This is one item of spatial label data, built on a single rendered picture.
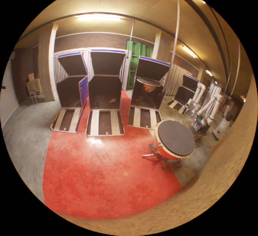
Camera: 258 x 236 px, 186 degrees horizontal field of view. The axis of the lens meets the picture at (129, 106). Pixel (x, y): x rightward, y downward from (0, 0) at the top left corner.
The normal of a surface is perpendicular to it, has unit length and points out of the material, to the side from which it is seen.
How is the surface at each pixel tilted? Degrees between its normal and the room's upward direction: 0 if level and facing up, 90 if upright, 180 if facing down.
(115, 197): 0
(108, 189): 0
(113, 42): 90
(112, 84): 90
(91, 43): 90
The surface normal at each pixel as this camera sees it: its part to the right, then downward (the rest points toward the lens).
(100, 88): 0.23, 0.55
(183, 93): -0.77, 0.24
